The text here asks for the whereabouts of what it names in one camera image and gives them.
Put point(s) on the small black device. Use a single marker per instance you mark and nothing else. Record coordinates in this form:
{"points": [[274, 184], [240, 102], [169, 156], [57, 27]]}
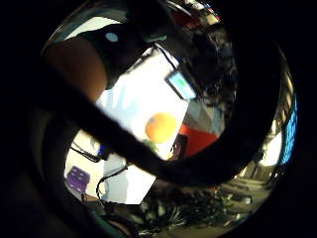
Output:
{"points": [[104, 152]]}

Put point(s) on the phone with lit screen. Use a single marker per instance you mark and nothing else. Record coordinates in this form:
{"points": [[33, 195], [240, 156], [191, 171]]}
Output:
{"points": [[181, 85]]}

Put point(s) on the blue lit screen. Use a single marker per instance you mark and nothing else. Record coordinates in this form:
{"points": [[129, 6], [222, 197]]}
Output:
{"points": [[290, 132]]}

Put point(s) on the red-orange box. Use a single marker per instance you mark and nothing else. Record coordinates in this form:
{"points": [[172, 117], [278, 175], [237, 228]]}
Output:
{"points": [[199, 139]]}

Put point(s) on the the person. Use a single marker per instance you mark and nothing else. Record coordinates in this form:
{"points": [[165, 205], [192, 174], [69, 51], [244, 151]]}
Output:
{"points": [[127, 49]]}

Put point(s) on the green object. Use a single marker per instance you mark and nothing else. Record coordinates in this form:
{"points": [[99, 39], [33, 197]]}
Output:
{"points": [[151, 144]]}

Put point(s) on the purple plastic object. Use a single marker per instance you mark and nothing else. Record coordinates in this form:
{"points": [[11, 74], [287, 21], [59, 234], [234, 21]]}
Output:
{"points": [[78, 178]]}

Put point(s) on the orange fruit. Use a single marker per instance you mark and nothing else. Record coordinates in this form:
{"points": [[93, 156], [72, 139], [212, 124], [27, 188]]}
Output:
{"points": [[161, 127]]}

